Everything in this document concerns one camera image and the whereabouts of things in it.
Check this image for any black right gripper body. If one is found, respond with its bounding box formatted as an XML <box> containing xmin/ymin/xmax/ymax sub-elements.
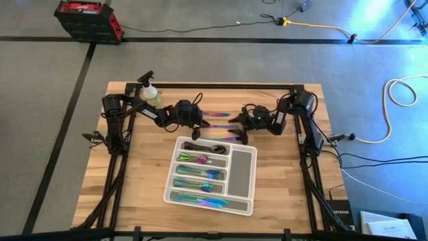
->
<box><xmin>245</xmin><ymin>105</ymin><xmax>274</xmax><ymax>131</ymax></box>

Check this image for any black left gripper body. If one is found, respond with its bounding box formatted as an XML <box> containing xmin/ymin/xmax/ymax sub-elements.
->
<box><xmin>173</xmin><ymin>99</ymin><xmax>204</xmax><ymax>130</ymax></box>

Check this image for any rainbow spoon with red bowl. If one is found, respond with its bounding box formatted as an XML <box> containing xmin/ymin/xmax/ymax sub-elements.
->
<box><xmin>177</xmin><ymin>153</ymin><xmax>210</xmax><ymax>165</ymax></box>

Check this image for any white plastic cutlery tray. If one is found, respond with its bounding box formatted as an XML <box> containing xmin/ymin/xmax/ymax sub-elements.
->
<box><xmin>163</xmin><ymin>135</ymin><xmax>258</xmax><ymax>217</ymax></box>

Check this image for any iridescent teal purple fork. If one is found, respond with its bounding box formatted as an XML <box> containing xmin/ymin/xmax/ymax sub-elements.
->
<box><xmin>176</xmin><ymin>165</ymin><xmax>225</xmax><ymax>180</ymax></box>
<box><xmin>176</xmin><ymin>165</ymin><xmax>226</xmax><ymax>181</ymax></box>

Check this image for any iridescent blue purple knife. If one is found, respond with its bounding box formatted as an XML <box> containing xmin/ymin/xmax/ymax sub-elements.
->
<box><xmin>179</xmin><ymin>193</ymin><xmax>230</xmax><ymax>208</ymax></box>

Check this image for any spray bottle with yellow liquid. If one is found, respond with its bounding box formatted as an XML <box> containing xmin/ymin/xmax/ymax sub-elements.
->
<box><xmin>136</xmin><ymin>70</ymin><xmax>164</xmax><ymax>108</ymax></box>

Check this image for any black mounting clamp knob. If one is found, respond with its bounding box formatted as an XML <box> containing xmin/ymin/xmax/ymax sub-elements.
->
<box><xmin>326</xmin><ymin>133</ymin><xmax>356</xmax><ymax>143</ymax></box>

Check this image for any red and black tool box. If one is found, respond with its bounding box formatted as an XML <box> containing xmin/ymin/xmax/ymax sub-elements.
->
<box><xmin>53</xmin><ymin>0</ymin><xmax>124</xmax><ymax>46</ymax></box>

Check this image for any black metal stand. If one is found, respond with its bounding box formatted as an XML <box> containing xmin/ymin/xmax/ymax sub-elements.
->
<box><xmin>403</xmin><ymin>0</ymin><xmax>428</xmax><ymax>37</ymax></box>

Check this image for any black aluminium table frame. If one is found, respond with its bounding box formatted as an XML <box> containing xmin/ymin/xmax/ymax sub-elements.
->
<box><xmin>72</xmin><ymin>82</ymin><xmax>354</xmax><ymax>241</ymax></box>

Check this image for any thin black floor cable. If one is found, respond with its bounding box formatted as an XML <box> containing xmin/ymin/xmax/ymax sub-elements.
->
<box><xmin>119</xmin><ymin>13</ymin><xmax>285</xmax><ymax>33</ymax></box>

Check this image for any yellow extension cord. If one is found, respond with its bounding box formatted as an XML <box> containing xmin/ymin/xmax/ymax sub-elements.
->
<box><xmin>282</xmin><ymin>0</ymin><xmax>419</xmax><ymax>45</ymax></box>

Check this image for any black network switch box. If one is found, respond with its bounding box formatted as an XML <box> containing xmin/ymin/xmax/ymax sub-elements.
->
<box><xmin>326</xmin><ymin>199</ymin><xmax>354</xmax><ymax>229</ymax></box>

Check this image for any cream coiled cable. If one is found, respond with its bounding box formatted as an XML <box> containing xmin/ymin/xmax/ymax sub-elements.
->
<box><xmin>354</xmin><ymin>75</ymin><xmax>428</xmax><ymax>145</ymax></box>

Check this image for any thin white floor cable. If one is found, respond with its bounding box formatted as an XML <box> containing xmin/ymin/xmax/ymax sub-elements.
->
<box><xmin>340</xmin><ymin>167</ymin><xmax>428</xmax><ymax>206</ymax></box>

